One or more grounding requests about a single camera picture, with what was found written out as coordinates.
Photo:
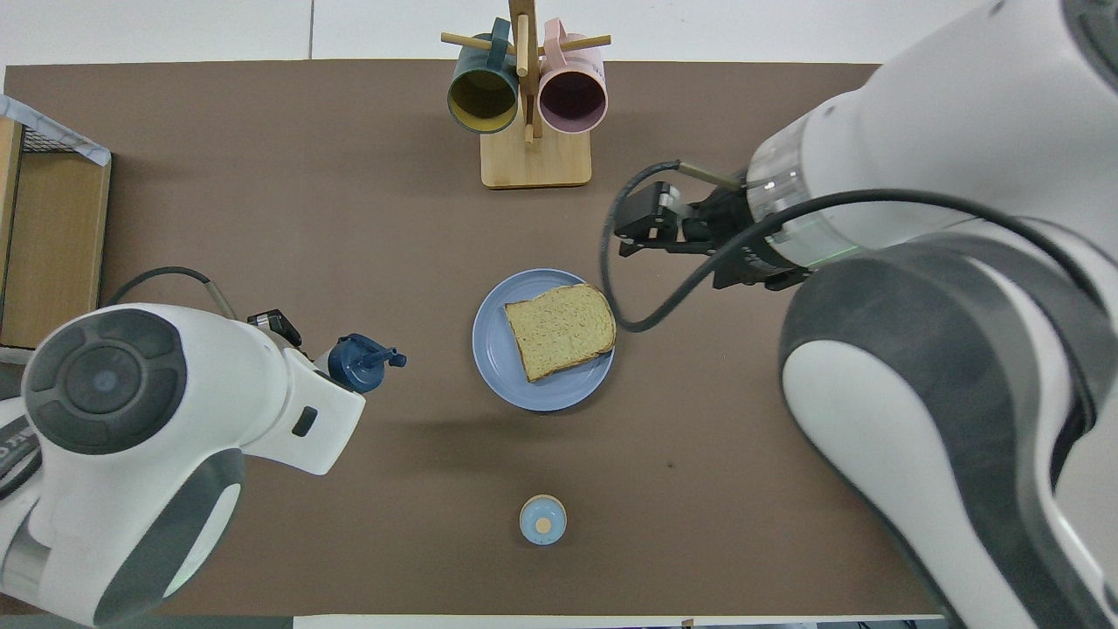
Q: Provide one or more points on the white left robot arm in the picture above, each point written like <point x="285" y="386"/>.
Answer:
<point x="236" y="384"/>

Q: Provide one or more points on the dark teal mug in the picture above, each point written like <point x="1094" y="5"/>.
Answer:
<point x="482" y="96"/>

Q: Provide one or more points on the toasted bread slice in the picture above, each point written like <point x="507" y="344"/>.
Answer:
<point x="559" y="332"/>

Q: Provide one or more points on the brown table mat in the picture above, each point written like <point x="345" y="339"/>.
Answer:
<point x="393" y="218"/>

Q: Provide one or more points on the wooden mug rack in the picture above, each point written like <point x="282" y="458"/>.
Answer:
<point x="534" y="162"/>

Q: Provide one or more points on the seasoning bottle navy cap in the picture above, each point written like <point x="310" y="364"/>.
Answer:
<point x="358" y="367"/>

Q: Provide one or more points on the pink mug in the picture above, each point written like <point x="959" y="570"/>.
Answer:
<point x="572" y="96"/>

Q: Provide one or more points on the white checkered cloth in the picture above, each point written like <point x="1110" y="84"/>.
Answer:
<point x="61" y="131"/>

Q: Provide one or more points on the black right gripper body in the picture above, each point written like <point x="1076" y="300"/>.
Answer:
<point x="725" y="227"/>

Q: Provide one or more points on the blue round plate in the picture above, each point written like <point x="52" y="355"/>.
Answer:
<point x="507" y="384"/>

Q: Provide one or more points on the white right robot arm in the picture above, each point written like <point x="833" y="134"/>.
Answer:
<point x="943" y="105"/>

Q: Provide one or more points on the wooden shelf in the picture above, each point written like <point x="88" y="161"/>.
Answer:
<point x="52" y="253"/>

